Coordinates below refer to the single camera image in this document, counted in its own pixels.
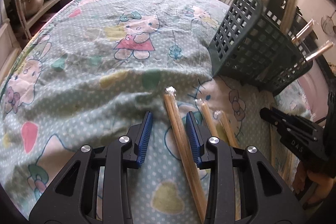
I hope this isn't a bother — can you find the wire strainer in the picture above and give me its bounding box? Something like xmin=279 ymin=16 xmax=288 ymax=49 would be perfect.
xmin=321 ymin=11 xmax=335 ymax=36

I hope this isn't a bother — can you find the green plastic utensil basket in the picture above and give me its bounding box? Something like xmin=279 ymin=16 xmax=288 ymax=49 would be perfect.
xmin=208 ymin=0 xmax=313 ymax=96

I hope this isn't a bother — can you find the chopsticks pair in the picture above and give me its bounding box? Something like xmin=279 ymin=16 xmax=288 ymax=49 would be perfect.
xmin=163 ymin=86 xmax=207 ymax=223

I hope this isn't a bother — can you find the right hand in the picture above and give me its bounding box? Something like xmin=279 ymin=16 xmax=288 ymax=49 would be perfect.
xmin=292 ymin=161 xmax=335 ymax=205

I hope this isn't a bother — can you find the Hello Kitty table cloth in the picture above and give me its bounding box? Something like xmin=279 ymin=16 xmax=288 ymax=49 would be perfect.
xmin=1 ymin=0 xmax=311 ymax=223

